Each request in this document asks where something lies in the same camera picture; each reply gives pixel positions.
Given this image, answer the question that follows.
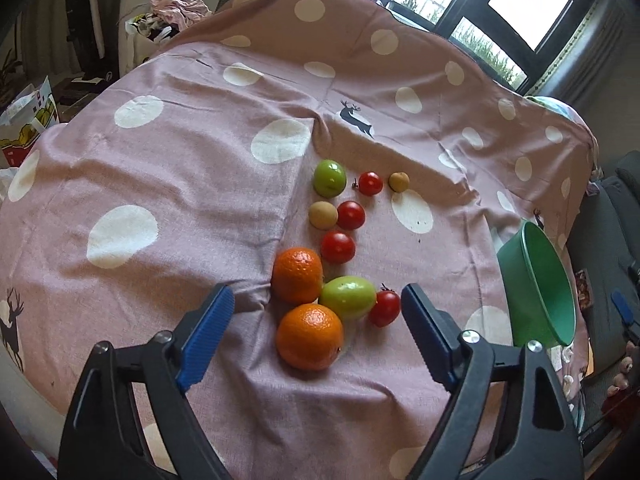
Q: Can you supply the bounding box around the left tan longan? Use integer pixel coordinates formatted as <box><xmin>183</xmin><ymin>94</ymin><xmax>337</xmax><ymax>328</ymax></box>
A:
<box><xmin>308</xmin><ymin>200</ymin><xmax>338</xmax><ymax>231</ymax></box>

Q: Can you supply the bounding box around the printed paper shopping bag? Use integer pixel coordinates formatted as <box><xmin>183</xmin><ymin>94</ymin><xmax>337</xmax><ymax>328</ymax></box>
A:
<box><xmin>0</xmin><ymin>77</ymin><xmax>60</xmax><ymax>168</ymax></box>

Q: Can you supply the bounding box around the tan longan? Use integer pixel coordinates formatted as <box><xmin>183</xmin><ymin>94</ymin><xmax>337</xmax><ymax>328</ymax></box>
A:
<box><xmin>388</xmin><ymin>171</ymin><xmax>410</xmax><ymax>193</ymax></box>
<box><xmin>308</xmin><ymin>200</ymin><xmax>338</xmax><ymax>231</ymax></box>

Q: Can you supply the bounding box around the stemmed cherry tomato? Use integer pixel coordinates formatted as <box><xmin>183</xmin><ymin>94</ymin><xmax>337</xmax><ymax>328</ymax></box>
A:
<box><xmin>352</xmin><ymin>171</ymin><xmax>384</xmax><ymax>197</ymax></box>

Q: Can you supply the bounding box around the orange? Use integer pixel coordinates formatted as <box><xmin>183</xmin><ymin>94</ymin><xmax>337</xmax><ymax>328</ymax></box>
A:
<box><xmin>276</xmin><ymin>304</ymin><xmax>344</xmax><ymax>372</ymax></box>
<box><xmin>271</xmin><ymin>247</ymin><xmax>323</xmax><ymax>306</ymax></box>

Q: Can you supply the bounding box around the green bowl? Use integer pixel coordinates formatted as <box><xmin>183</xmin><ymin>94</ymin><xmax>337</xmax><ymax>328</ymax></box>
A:
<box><xmin>497</xmin><ymin>221</ymin><xmax>576</xmax><ymax>348</ymax></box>

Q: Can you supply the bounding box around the pink clothes pile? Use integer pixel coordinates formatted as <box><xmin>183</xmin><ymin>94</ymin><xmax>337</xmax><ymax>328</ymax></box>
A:
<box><xmin>150</xmin><ymin>0</ymin><xmax>212</xmax><ymax>32</ymax></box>

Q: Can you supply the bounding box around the right tan longan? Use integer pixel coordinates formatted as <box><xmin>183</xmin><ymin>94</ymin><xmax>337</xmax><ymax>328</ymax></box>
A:
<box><xmin>388</xmin><ymin>171</ymin><xmax>410</xmax><ymax>193</ymax></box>

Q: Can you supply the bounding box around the green apple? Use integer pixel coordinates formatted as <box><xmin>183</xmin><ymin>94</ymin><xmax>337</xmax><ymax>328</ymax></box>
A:
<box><xmin>318</xmin><ymin>275</ymin><xmax>376</xmax><ymax>321</ymax></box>
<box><xmin>312</xmin><ymin>159</ymin><xmax>347</xmax><ymax>198</ymax></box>

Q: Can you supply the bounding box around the grey sofa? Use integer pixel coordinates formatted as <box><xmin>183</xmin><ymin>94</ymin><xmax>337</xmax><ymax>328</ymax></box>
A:
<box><xmin>568</xmin><ymin>151</ymin><xmax>639</xmax><ymax>373</ymax></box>

